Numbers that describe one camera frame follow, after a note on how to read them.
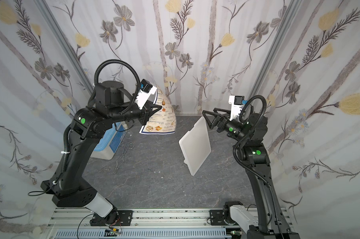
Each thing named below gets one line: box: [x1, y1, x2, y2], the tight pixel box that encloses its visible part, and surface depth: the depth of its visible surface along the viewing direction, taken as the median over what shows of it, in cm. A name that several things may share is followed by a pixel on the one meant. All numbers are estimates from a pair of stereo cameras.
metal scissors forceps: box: [113, 141, 135, 174], surface depth 100 cm
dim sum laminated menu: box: [139, 87, 177, 134], surface depth 64 cm
